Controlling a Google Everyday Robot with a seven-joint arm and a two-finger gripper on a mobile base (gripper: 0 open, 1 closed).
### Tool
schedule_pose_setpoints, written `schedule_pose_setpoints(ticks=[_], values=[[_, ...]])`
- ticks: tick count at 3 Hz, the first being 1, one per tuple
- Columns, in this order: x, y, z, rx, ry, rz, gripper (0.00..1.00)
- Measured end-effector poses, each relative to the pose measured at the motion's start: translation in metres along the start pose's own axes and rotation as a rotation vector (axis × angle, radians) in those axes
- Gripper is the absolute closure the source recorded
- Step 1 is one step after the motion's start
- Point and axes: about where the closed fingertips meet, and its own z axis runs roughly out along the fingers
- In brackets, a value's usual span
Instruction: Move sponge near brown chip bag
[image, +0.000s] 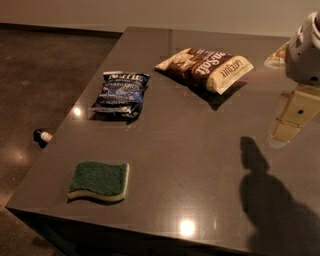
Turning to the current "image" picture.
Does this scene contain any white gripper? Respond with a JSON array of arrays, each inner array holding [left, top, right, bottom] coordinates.
[[264, 11, 320, 149]]

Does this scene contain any small bottle on floor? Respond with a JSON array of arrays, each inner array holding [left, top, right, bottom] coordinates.
[[33, 129, 52, 143]]

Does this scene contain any blue chip bag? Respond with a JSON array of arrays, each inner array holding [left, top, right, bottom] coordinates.
[[91, 71, 150, 119]]

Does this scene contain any green and yellow sponge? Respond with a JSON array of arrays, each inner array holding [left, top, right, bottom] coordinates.
[[68, 161, 130, 203]]

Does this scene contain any brown chip bag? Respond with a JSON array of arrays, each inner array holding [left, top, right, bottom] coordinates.
[[155, 48, 254, 95]]

